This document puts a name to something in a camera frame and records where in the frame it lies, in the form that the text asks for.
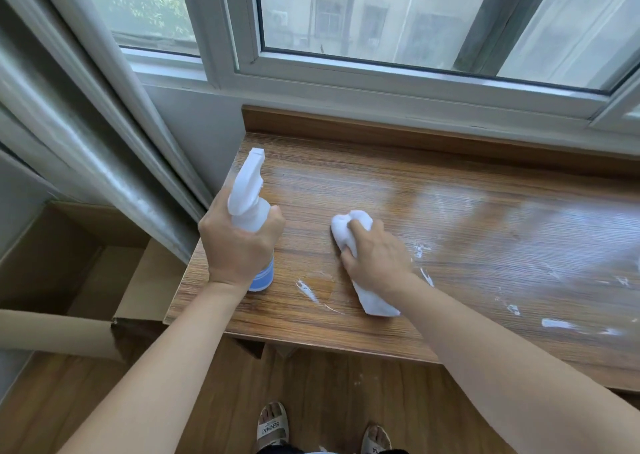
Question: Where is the white window frame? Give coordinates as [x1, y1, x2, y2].
[120, 0, 640, 156]

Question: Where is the person's left hand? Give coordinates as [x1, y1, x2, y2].
[198, 186, 287, 290]

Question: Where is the grey metal door frame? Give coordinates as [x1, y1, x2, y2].
[0, 0, 216, 264]

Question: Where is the white right slipper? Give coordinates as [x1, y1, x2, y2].
[360, 423, 393, 454]

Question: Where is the white slipper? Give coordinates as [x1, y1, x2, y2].
[256, 402, 291, 453]
[360, 423, 393, 454]

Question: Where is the person's right hand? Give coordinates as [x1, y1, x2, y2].
[340, 219, 416, 295]

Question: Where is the brown cardboard box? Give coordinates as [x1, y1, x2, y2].
[0, 201, 188, 362]

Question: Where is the white cleaning cloth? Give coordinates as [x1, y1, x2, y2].
[330, 210, 402, 318]

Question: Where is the person's right forearm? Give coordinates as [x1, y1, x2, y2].
[395, 274, 640, 454]

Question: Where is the person's left forearm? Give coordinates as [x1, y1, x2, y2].
[57, 279, 251, 454]

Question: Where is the white left slipper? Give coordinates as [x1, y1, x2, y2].
[256, 402, 291, 453]

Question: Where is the white spray bottle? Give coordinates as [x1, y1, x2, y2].
[227, 147, 275, 292]

